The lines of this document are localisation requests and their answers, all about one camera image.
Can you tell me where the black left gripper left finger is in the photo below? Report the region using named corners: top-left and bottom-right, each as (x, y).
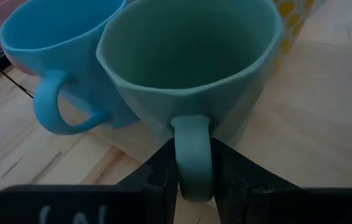
top-left (0, 138), bottom-right (180, 224)

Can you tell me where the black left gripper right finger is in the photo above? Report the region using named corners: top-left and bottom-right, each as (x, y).
top-left (210, 138), bottom-right (352, 224)

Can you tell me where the green mug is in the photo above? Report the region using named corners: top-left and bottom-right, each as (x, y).
top-left (96, 0), bottom-right (285, 202)

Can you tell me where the blue mug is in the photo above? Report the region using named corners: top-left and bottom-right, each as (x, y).
top-left (0, 0), bottom-right (141, 136)

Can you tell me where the white mug with yellow dots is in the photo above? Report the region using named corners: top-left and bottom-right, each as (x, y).
top-left (271, 0), bottom-right (328, 68)

